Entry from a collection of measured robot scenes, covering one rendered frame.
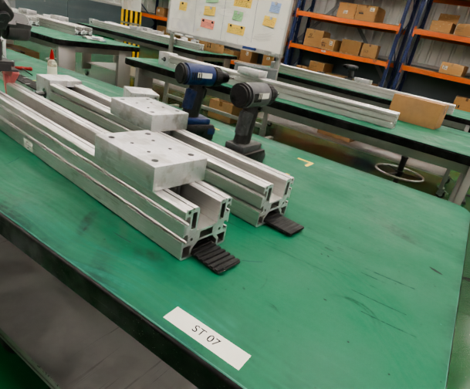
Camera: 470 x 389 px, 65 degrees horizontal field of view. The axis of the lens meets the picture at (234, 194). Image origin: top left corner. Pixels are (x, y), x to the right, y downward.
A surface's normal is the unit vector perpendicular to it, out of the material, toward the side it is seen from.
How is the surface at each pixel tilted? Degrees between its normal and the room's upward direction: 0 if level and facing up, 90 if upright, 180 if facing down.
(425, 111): 87
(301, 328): 0
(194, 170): 90
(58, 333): 0
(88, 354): 0
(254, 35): 90
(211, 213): 90
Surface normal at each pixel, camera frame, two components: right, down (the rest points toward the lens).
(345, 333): 0.18, -0.90
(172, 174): 0.75, 0.39
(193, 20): -0.55, 0.24
